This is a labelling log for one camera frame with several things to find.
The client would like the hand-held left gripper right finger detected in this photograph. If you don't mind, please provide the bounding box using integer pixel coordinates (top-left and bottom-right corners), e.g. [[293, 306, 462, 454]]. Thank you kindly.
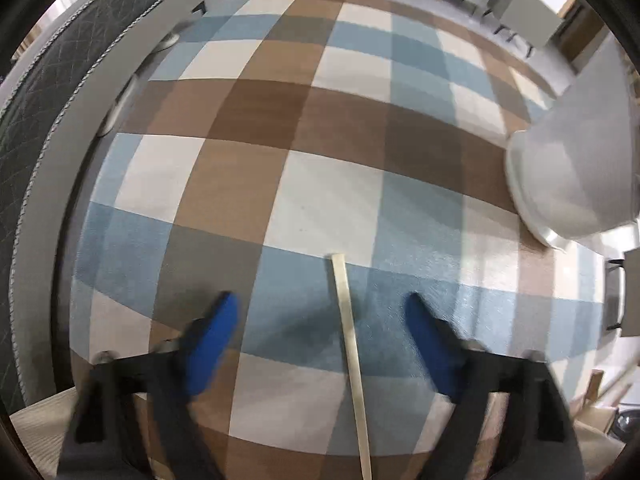
[[401, 292, 587, 480]]

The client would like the grey white utensil holder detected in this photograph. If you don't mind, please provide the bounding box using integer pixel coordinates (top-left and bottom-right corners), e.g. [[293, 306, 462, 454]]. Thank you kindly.
[[505, 30, 640, 252]]

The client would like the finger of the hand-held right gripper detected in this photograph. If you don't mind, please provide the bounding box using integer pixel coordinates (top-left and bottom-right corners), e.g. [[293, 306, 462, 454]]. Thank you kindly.
[[604, 246, 640, 337]]

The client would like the checkered tablecloth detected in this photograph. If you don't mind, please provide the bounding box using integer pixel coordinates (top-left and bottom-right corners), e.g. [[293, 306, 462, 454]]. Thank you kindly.
[[70, 0, 622, 480]]

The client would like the grey nightstand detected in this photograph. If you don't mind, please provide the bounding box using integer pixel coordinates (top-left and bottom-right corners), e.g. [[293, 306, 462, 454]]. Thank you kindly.
[[482, 0, 577, 59]]

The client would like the pale wooden chopstick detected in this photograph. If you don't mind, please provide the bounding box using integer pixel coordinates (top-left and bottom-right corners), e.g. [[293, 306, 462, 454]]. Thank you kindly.
[[331, 253, 374, 480]]

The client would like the dark grey quilted mattress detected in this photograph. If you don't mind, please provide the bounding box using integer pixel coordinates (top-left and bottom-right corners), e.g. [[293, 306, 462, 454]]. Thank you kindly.
[[0, 0, 189, 411]]

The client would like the light wooden frame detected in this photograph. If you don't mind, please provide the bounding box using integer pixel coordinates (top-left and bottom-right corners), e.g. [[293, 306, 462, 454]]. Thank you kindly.
[[574, 369, 632, 438]]

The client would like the grey bed frame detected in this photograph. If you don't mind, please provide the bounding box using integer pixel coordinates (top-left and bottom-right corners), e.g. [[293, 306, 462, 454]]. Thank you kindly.
[[10, 0, 207, 397]]

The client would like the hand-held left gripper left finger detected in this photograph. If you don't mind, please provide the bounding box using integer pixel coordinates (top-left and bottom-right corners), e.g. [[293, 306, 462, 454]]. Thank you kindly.
[[57, 290, 244, 480]]

